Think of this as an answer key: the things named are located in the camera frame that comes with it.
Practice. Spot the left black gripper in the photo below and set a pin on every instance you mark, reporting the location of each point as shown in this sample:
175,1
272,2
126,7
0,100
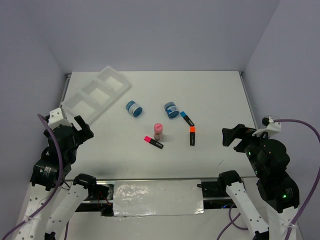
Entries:
86,132

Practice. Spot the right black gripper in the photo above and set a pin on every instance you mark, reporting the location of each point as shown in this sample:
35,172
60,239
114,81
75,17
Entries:
240,130

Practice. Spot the blue paint jar with label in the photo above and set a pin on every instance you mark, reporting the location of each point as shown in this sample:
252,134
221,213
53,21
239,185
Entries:
171,110

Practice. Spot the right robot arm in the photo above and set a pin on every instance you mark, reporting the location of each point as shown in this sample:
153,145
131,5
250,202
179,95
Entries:
269,160

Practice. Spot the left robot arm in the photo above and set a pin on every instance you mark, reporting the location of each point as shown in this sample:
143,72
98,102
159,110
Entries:
43,221

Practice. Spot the white three-compartment plastic tray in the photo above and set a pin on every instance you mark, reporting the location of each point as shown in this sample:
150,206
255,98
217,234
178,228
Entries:
97,95

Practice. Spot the orange highlighter marker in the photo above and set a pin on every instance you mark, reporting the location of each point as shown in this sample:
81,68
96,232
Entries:
192,135

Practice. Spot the blue highlighter marker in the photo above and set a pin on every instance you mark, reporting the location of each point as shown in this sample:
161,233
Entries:
187,119

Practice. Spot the pink highlighter marker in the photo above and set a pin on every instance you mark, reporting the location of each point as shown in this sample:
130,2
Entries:
153,142

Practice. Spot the pink glitter jar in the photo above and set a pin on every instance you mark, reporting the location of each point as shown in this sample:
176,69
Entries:
158,131

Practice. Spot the silver foil cover plate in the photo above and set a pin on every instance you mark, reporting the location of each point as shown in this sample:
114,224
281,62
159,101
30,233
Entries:
158,198

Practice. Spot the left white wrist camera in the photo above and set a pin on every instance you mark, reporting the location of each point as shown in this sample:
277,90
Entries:
57,117

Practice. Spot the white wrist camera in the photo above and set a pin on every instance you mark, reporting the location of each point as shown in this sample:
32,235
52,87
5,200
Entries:
270,126
57,117

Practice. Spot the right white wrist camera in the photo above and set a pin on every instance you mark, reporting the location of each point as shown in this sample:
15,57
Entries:
270,126

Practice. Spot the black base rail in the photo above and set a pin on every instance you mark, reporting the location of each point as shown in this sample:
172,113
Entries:
213,195

